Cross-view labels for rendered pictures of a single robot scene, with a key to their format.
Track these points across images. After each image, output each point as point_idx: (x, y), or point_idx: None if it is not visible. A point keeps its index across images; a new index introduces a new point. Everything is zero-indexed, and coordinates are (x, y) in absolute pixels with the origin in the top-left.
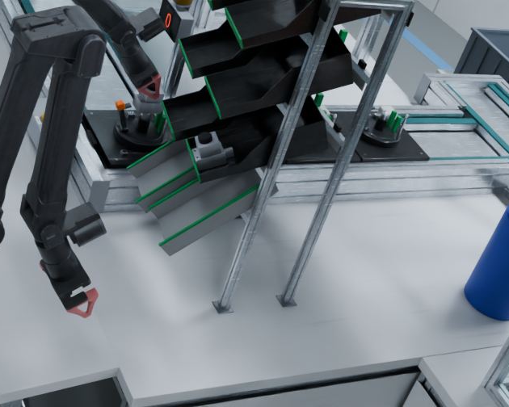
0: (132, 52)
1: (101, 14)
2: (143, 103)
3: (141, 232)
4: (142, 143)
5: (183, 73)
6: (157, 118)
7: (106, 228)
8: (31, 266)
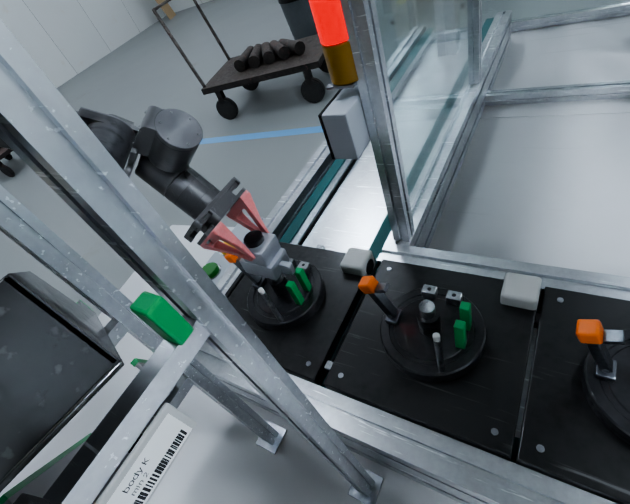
0: (160, 190)
1: None
2: (242, 262)
3: (211, 442)
4: (255, 315)
5: (543, 180)
6: (298, 280)
7: (188, 410)
8: (83, 424)
